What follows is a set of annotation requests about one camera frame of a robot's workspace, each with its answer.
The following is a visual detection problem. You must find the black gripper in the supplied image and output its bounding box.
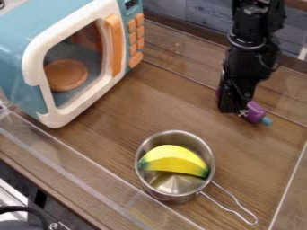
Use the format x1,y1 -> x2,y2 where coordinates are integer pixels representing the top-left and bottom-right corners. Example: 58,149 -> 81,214
217,43 -> 281,117

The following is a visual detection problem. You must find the black cable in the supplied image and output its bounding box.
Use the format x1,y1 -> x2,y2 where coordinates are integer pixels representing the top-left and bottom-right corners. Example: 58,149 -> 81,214
0,205 -> 51,230

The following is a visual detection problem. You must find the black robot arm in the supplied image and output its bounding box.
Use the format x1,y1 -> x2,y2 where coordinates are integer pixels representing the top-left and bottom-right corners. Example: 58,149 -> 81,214
217,0 -> 286,117

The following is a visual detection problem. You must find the clear acrylic barrier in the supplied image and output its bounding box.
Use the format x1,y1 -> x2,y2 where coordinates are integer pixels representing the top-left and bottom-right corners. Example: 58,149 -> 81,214
0,102 -> 202,230

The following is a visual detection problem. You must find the purple toy eggplant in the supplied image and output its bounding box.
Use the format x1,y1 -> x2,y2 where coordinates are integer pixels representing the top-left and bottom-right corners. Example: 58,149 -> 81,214
216,84 -> 274,127

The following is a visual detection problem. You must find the silver pot with wire handle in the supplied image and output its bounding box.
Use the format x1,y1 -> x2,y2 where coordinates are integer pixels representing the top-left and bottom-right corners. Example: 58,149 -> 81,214
134,129 -> 257,226

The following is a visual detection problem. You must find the orange microwave turntable plate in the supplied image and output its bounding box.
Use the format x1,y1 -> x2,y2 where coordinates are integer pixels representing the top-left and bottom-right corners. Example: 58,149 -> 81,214
43,59 -> 88,92

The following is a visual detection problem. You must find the yellow green toy banana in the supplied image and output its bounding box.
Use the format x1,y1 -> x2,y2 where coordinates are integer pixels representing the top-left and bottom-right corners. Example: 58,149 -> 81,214
136,145 -> 209,179

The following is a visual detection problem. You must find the blue toy microwave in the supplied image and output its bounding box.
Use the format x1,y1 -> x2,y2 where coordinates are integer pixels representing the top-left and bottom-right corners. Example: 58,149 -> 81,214
0,0 -> 145,128

